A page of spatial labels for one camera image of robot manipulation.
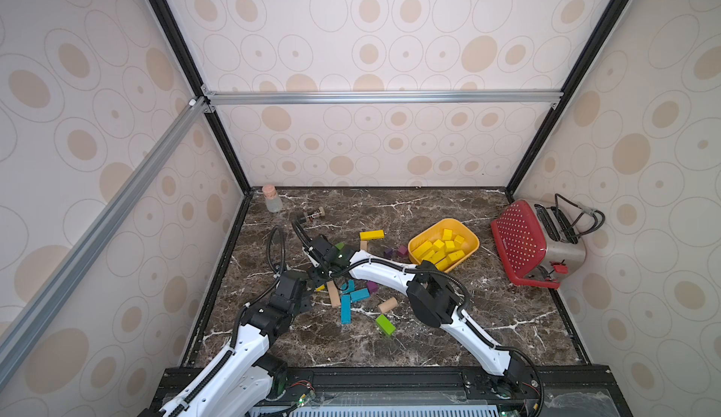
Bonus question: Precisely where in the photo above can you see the green block front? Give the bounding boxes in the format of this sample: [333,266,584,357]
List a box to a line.
[376,315,396,336]

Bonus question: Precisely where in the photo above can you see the aluminium frame bar back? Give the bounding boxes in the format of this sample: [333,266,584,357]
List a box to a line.
[208,89,563,106]

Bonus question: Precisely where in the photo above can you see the yellow plastic tray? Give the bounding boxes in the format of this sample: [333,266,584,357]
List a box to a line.
[407,218,480,272]

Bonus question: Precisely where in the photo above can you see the teal block right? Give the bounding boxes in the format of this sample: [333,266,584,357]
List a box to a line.
[349,289,371,302]

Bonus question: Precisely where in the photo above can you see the natural wood cylinder block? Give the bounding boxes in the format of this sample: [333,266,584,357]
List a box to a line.
[379,298,398,314]

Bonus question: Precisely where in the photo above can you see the teal block left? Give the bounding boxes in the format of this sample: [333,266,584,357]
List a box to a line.
[341,279,356,294]

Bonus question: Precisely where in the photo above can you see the red polka dot toaster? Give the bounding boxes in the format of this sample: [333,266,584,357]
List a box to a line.
[491,199,587,289]

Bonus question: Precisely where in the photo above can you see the purple cube block near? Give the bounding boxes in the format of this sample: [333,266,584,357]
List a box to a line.
[366,281,379,295]

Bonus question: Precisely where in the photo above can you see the long speckled yellow block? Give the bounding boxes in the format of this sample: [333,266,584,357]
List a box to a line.
[422,250,446,264]

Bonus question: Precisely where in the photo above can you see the clear bottle pink cap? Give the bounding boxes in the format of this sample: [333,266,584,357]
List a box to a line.
[262,184,283,213]

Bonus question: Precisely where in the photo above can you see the black spice jar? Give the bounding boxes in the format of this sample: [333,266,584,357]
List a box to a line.
[296,207,326,225]

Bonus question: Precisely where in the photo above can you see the long teal block front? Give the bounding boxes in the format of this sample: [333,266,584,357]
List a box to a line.
[341,295,351,325]

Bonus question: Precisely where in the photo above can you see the long natural wood block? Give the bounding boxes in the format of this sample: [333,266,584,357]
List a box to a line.
[326,281,341,308]

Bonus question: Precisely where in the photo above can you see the aluminium frame bar left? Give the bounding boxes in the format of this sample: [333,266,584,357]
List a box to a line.
[1,97,208,388]

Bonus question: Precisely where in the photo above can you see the aluminium frame bar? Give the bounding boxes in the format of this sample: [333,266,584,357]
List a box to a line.
[1,97,208,388]
[208,89,563,106]

